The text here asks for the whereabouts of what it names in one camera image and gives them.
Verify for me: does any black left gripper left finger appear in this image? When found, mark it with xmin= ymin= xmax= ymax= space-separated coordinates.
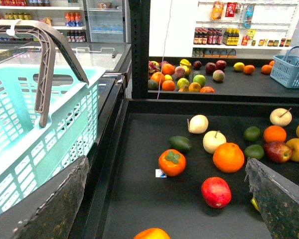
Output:
xmin=13 ymin=155 xmax=89 ymax=239

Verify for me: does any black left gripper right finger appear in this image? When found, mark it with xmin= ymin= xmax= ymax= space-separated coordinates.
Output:
xmin=245 ymin=158 xmax=299 ymax=239

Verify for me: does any light teal shopping basket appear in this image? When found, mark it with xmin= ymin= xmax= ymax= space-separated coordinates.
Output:
xmin=0 ymin=20 xmax=106 ymax=214

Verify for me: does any far shelf yellow lemon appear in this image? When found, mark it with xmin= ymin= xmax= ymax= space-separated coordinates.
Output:
xmin=233 ymin=62 xmax=245 ymax=72

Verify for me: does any far shelf green apple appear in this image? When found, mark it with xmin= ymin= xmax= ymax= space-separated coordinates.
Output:
xmin=193 ymin=74 xmax=206 ymax=87

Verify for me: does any red apple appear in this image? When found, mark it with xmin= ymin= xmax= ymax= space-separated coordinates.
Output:
xmin=263 ymin=141 xmax=292 ymax=164

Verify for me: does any green lime lower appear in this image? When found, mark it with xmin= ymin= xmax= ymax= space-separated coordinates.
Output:
xmin=244 ymin=144 xmax=265 ymax=160

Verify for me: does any green lime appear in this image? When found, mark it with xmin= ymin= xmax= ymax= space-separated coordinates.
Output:
xmin=243 ymin=126 xmax=261 ymax=142
xmin=244 ymin=144 xmax=265 ymax=160

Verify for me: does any red pomegranate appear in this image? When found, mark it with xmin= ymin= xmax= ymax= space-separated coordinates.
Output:
xmin=201 ymin=177 xmax=232 ymax=209

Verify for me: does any small orange tangerine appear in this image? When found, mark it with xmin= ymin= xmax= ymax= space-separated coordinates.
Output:
xmin=263 ymin=125 xmax=287 ymax=142

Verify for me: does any large orange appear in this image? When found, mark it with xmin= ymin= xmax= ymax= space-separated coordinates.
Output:
xmin=212 ymin=142 xmax=245 ymax=173

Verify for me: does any green lime upper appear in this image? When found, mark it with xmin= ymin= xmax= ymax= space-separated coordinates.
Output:
xmin=243 ymin=126 xmax=261 ymax=142

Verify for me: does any white pear far stem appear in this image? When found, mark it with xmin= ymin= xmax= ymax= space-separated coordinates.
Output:
xmin=270 ymin=108 xmax=293 ymax=127

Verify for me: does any white pear upright stem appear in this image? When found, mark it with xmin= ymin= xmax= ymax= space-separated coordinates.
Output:
xmin=203 ymin=130 xmax=227 ymax=154

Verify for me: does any small white blue tag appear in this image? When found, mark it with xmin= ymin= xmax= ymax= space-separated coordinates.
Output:
xmin=155 ymin=169 xmax=167 ymax=178

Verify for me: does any dark green avocado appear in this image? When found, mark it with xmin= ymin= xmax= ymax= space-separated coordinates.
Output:
xmin=168 ymin=136 xmax=192 ymax=153

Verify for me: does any orange persimmon with leaf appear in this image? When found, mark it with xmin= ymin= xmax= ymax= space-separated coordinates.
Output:
xmin=158 ymin=149 xmax=186 ymax=177

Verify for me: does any small blue basket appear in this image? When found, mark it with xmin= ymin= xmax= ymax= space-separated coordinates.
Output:
xmin=270 ymin=46 xmax=299 ymax=89

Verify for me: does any orange fruit near camera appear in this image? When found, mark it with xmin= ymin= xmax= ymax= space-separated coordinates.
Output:
xmin=134 ymin=228 xmax=171 ymax=239

